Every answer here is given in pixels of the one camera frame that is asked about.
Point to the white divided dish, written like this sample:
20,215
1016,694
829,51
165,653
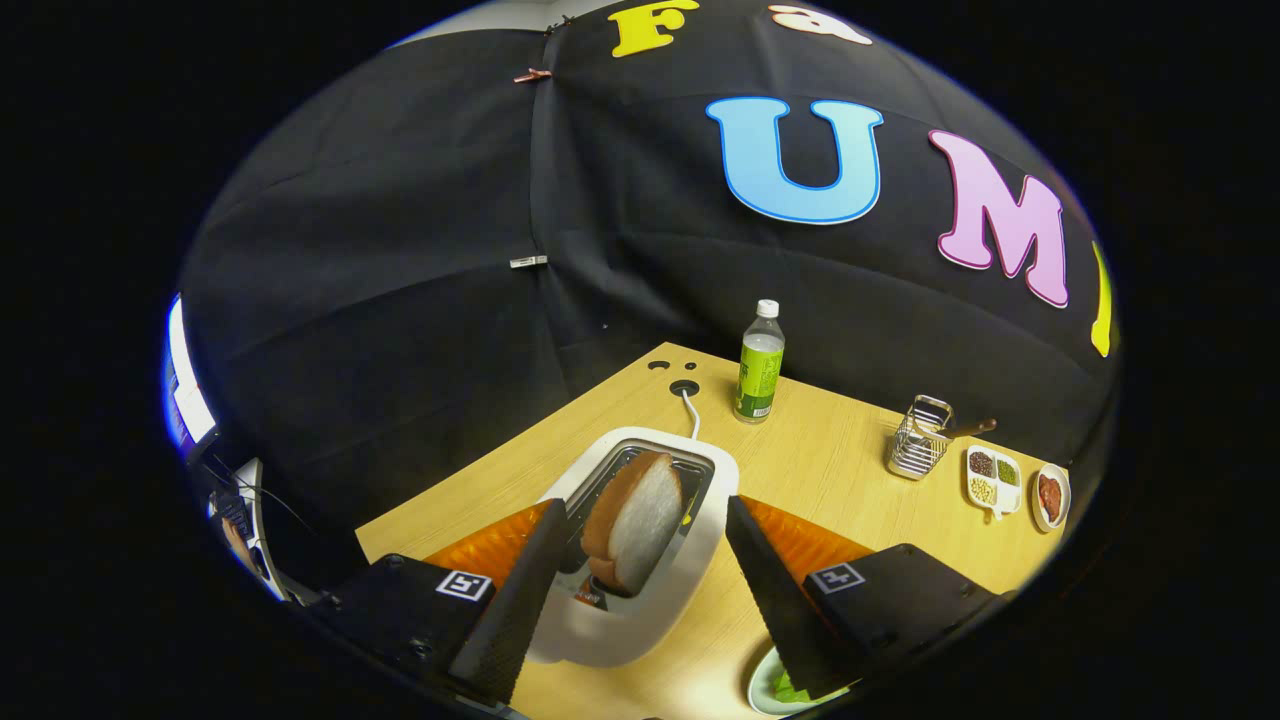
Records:
1008,496

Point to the brown crust toast slice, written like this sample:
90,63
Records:
640,525

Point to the black backdrop cloth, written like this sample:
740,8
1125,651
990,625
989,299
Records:
400,300

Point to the round white plate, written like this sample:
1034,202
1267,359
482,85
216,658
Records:
1065,485

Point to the white toaster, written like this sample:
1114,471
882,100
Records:
600,640

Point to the white cloth clip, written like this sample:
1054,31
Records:
528,262

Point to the pile of dark red beans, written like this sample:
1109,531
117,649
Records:
981,463

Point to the brown steak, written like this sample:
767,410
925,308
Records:
1049,495

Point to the bright screen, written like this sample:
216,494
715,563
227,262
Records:
185,390

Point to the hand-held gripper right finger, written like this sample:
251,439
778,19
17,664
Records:
775,600

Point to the pile of green beans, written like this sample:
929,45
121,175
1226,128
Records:
1007,472

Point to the pile of pale soybeans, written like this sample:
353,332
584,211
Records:
983,490

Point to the green lettuce leaf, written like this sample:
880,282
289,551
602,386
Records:
785,688

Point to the green label plastic bottle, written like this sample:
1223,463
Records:
760,365

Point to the pale green round plate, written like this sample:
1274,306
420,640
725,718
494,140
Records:
762,685

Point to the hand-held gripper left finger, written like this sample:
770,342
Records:
515,620

